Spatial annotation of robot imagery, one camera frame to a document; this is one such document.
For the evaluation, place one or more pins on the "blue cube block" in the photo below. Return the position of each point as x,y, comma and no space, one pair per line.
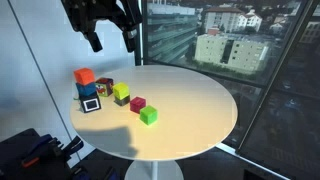
86,89

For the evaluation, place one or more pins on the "black tool bag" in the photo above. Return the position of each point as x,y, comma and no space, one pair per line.
20,156

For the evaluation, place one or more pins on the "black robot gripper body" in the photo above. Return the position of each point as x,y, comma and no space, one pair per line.
100,10

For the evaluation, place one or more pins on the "black cube with white square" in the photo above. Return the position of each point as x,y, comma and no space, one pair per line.
90,104

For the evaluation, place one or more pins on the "orange cube block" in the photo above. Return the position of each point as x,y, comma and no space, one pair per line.
84,76

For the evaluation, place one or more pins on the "bright green cube block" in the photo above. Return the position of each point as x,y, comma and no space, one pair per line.
148,115

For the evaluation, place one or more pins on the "colourful picture cube block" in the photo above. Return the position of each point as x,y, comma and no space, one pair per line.
104,87

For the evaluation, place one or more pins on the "dark grey cube block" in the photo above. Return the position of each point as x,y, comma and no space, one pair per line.
122,101

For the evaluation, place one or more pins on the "magenta cube block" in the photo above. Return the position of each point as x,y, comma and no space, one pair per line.
137,104

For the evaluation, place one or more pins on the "yellow cube block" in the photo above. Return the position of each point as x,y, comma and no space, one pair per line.
121,90

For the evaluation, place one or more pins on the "round white table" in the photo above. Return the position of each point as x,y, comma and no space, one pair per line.
266,83

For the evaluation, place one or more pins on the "white table pedestal base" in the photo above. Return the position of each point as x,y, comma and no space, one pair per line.
143,171

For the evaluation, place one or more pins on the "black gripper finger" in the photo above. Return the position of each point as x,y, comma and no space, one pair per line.
95,41
130,40

